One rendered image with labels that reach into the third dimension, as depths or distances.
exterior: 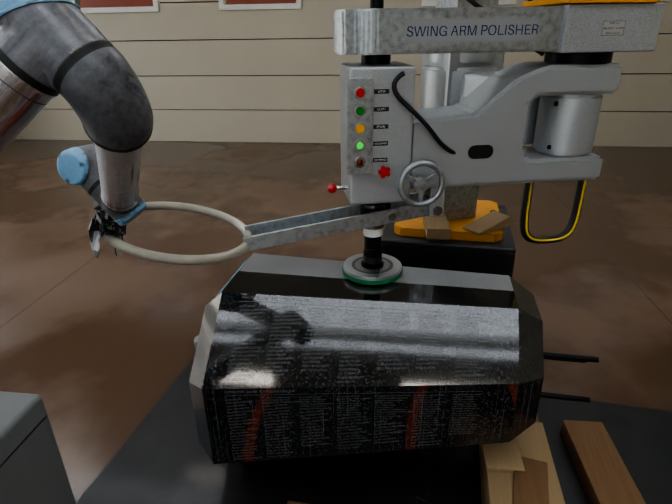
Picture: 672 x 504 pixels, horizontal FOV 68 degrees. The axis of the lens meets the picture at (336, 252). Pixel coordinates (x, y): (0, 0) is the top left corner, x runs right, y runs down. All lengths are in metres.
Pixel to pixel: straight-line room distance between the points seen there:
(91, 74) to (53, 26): 0.09
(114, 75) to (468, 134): 1.10
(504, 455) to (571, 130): 1.15
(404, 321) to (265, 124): 6.62
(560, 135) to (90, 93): 1.41
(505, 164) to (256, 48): 6.49
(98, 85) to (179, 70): 7.49
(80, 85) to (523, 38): 1.22
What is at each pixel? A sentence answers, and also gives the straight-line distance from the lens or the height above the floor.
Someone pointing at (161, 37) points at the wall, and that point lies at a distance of 8.43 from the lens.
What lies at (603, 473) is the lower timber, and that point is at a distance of 2.27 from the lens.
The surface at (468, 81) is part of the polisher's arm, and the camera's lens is 2.19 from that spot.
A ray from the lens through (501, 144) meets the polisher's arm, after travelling 1.70.
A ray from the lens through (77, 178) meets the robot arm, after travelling 1.44.
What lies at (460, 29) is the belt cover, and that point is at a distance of 1.59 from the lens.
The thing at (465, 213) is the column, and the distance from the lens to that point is 2.47.
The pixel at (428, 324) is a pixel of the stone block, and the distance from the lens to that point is 1.64.
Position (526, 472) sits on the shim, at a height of 0.22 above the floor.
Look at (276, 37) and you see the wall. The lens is 7.86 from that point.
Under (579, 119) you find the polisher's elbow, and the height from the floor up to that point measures 1.35.
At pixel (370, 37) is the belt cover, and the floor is 1.60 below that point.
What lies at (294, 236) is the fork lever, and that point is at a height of 0.99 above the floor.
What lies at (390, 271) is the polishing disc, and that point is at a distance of 1.77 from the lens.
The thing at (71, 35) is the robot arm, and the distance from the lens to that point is 0.91.
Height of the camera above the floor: 1.63
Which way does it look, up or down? 24 degrees down
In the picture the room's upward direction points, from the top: 1 degrees counter-clockwise
